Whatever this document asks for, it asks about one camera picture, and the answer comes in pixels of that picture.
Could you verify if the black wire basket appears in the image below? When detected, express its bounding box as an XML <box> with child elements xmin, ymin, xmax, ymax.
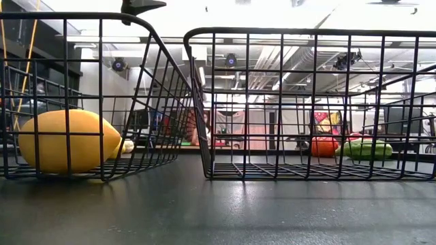
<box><xmin>183</xmin><ymin>27</ymin><xmax>436</xmax><ymax>181</ymax></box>
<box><xmin>0</xmin><ymin>12</ymin><xmax>193</xmax><ymax>182</ymax></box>

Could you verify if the orange pumpkin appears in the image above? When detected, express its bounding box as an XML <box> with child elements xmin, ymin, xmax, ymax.
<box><xmin>311</xmin><ymin>136</ymin><xmax>340</xmax><ymax>159</ymax></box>

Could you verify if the colourful wall poster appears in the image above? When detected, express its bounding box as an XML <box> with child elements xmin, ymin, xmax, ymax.
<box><xmin>313</xmin><ymin>111</ymin><xmax>343</xmax><ymax>136</ymax></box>

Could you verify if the silver ceiling duct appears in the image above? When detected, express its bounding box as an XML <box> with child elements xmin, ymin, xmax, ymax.
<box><xmin>272</xmin><ymin>46</ymin><xmax>316</xmax><ymax>91</ymax></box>

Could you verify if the black ceiling fixture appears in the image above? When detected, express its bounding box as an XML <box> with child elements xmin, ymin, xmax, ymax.
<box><xmin>332</xmin><ymin>48</ymin><xmax>364</xmax><ymax>71</ymax></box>

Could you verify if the dark background monitor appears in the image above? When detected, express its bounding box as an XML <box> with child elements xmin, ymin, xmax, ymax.
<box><xmin>384</xmin><ymin>107</ymin><xmax>425</xmax><ymax>135</ymax></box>

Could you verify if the person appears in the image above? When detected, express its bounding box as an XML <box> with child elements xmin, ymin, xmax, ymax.
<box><xmin>185</xmin><ymin>110</ymin><xmax>212</xmax><ymax>147</ymax></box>

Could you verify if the round black ceiling device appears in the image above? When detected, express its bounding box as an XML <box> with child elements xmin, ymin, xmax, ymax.
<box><xmin>223</xmin><ymin>52</ymin><xmax>238</xmax><ymax>69</ymax></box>
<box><xmin>111</xmin><ymin>56</ymin><xmax>128</xmax><ymax>72</ymax></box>

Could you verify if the yellow cord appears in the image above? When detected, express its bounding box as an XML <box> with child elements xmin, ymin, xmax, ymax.
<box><xmin>0</xmin><ymin>0</ymin><xmax>41</xmax><ymax>132</ymax></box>

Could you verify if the green cucumber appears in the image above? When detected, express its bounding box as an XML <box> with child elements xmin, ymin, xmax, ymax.
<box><xmin>336</xmin><ymin>138</ymin><xmax>394</xmax><ymax>161</ymax></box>

